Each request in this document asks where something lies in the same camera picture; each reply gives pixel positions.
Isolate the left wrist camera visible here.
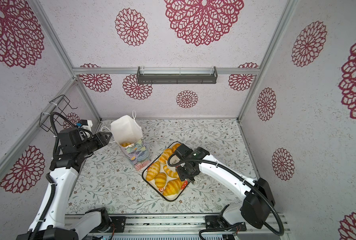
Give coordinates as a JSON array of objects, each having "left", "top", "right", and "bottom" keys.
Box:
[{"left": 76, "top": 120, "right": 93, "bottom": 130}]

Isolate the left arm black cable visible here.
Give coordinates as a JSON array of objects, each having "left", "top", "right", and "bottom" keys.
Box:
[{"left": 27, "top": 111, "right": 94, "bottom": 240}]

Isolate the black wall shelf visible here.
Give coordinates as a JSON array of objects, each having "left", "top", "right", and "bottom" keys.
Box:
[{"left": 136, "top": 67, "right": 218, "bottom": 85}]

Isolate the fake croissant top left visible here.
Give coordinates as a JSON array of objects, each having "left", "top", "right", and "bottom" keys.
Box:
[{"left": 158, "top": 148, "right": 174, "bottom": 165}]

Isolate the long twisted fake bread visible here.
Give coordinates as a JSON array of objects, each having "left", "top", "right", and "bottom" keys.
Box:
[{"left": 172, "top": 143, "right": 181, "bottom": 152}]

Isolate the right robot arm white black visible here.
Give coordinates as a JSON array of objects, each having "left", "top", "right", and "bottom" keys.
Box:
[{"left": 168, "top": 144, "right": 275, "bottom": 230}]

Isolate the white strawberry tray black rim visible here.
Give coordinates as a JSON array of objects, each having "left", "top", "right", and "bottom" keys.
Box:
[{"left": 142, "top": 142, "right": 188, "bottom": 202}]

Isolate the white floral paper bag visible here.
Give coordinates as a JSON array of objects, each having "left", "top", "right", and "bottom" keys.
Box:
[{"left": 101, "top": 110, "right": 151, "bottom": 172}]

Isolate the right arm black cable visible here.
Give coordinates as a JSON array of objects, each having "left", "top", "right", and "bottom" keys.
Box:
[{"left": 167, "top": 152, "right": 285, "bottom": 240}]

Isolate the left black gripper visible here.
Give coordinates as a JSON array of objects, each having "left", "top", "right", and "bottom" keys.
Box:
[{"left": 77, "top": 131, "right": 112, "bottom": 157}]

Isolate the black wire wall rack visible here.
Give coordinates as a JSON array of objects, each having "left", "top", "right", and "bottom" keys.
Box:
[{"left": 39, "top": 94, "right": 78, "bottom": 136}]

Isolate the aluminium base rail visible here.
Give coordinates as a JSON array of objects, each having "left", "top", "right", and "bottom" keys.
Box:
[{"left": 39, "top": 212, "right": 291, "bottom": 240}]

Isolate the striped fake roll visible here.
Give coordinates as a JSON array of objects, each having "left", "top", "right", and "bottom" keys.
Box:
[{"left": 163, "top": 165, "right": 179, "bottom": 179}]

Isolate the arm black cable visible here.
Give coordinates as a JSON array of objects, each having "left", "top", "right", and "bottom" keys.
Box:
[
  {"left": 27, "top": 111, "right": 94, "bottom": 240},
  {"left": 167, "top": 152, "right": 285, "bottom": 240}
]

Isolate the small striped fake bun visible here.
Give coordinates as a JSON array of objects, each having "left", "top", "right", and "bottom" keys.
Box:
[{"left": 155, "top": 173, "right": 167, "bottom": 189}]

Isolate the large fake croissant bottom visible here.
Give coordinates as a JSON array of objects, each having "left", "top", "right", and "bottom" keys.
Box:
[{"left": 163, "top": 179, "right": 185, "bottom": 196}]

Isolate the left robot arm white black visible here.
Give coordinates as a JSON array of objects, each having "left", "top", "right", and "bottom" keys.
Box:
[{"left": 17, "top": 127, "right": 113, "bottom": 240}]

